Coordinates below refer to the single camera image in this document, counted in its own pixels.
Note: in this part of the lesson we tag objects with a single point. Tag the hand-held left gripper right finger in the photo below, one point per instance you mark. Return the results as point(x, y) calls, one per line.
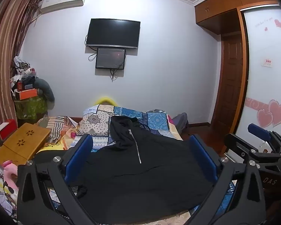
point(202, 155)

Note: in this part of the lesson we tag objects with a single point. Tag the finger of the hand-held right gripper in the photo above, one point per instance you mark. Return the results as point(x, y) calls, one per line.
point(258, 131)
point(238, 145)

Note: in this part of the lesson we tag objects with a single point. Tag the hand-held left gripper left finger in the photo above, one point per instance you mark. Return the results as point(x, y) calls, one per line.
point(78, 155)

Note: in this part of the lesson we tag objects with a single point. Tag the black zip hoodie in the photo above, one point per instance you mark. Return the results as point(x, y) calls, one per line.
point(142, 164)

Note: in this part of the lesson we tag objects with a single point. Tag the yellow cartoon blanket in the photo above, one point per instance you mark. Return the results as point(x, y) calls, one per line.
point(60, 131)

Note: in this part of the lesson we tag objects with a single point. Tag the grey backpack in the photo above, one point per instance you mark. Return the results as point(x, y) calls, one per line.
point(180, 121)

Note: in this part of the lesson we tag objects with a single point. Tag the blue patchwork blanket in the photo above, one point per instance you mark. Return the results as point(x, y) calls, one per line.
point(121, 121)

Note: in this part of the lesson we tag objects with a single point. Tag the brown wooden door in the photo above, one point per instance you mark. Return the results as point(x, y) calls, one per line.
point(229, 82)

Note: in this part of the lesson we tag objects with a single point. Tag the wooden lap table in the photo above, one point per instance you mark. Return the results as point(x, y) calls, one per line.
point(21, 145)

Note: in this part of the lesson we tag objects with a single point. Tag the white heart-print wardrobe door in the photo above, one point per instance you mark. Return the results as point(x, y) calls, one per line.
point(264, 70)

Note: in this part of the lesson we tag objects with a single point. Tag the yellow plastic stool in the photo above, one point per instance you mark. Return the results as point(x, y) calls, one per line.
point(105, 100)

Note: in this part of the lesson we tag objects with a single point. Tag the pink plush toy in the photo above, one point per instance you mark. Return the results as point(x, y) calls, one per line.
point(10, 178)

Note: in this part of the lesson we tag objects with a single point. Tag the grey pillow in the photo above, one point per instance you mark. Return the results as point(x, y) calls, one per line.
point(45, 91)

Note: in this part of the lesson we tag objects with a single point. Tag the red box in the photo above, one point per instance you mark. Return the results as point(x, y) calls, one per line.
point(5, 129)

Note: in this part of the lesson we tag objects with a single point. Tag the orange box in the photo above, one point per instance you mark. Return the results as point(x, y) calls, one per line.
point(27, 93)

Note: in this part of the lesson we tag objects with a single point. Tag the cartoon printed cloth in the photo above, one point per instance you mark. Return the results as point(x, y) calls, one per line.
point(0, 185)

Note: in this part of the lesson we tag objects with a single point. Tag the pile of clutter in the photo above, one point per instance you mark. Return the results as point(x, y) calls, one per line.
point(22, 72)

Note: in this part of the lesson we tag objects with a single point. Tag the striped brown curtain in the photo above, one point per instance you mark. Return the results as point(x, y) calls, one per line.
point(7, 51)

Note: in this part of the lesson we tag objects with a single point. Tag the wooden overhead wardrobe cabinet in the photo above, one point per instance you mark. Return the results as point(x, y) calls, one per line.
point(234, 2)

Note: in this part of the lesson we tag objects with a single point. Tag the white air conditioner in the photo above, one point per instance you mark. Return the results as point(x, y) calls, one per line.
point(63, 2)

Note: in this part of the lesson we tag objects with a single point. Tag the small black wall monitor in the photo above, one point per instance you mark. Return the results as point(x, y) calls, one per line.
point(110, 58)

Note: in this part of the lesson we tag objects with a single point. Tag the wall-mounted black television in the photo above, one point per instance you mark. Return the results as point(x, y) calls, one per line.
point(113, 32)

